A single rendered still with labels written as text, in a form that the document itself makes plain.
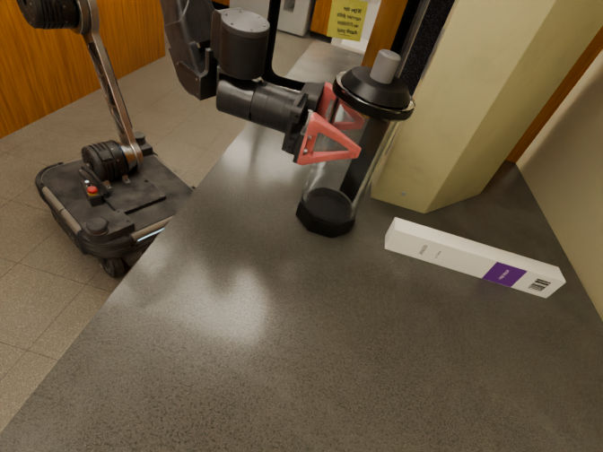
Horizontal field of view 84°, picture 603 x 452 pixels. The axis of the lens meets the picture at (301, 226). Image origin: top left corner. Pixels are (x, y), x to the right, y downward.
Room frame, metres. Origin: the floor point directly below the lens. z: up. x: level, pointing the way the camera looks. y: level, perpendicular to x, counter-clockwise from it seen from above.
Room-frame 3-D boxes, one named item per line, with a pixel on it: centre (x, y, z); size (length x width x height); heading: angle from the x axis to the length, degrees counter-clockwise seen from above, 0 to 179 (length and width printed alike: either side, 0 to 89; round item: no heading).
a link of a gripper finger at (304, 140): (0.41, 0.00, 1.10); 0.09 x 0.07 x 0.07; 89
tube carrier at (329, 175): (0.45, -0.04, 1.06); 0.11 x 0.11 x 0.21
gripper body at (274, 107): (0.45, 0.07, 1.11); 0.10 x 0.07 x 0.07; 179
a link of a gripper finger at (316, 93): (0.48, 0.00, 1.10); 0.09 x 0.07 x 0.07; 89
